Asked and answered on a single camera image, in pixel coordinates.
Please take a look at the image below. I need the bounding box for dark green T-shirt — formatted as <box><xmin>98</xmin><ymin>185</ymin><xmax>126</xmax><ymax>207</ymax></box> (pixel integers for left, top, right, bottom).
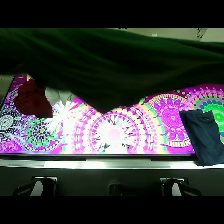
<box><xmin>0</xmin><ymin>27</ymin><xmax>224</xmax><ymax>115</ymax></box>

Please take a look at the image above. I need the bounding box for grey garment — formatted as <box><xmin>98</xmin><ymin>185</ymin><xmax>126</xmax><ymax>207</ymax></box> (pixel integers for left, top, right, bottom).
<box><xmin>44</xmin><ymin>86</ymin><xmax>73</xmax><ymax>105</ymax></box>

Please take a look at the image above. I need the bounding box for red garment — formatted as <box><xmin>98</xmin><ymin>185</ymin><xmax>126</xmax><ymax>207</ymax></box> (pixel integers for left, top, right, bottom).
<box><xmin>13</xmin><ymin>79</ymin><xmax>55</xmax><ymax>119</ymax></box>

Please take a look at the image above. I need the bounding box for blue garment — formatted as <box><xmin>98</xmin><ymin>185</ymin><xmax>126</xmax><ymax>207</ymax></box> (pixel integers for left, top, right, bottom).
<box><xmin>178</xmin><ymin>108</ymin><xmax>224</xmax><ymax>167</ymax></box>

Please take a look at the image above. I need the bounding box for silver frame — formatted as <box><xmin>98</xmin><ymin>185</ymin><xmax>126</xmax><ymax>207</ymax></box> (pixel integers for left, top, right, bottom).
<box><xmin>0</xmin><ymin>153</ymin><xmax>224</xmax><ymax>197</ymax></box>

